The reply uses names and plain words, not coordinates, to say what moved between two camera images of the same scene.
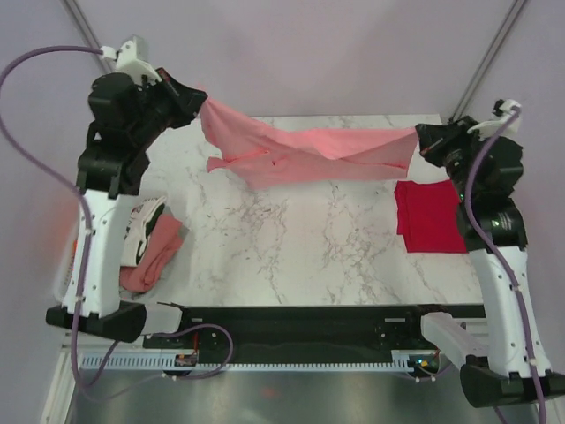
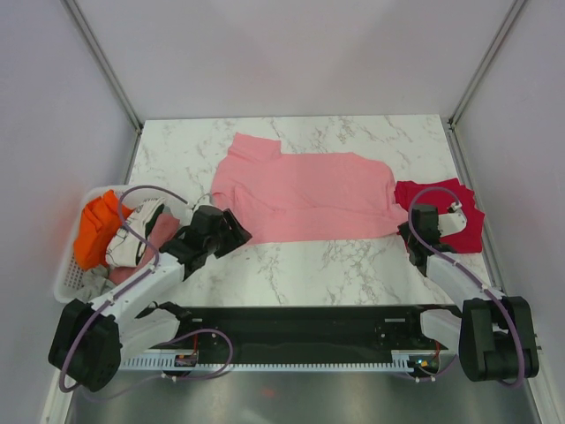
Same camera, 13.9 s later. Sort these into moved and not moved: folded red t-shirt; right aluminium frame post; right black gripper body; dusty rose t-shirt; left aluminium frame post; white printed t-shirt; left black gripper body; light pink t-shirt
Moved: light pink t-shirt; left black gripper body; right black gripper body
Not moved: left aluminium frame post; white printed t-shirt; folded red t-shirt; dusty rose t-shirt; right aluminium frame post
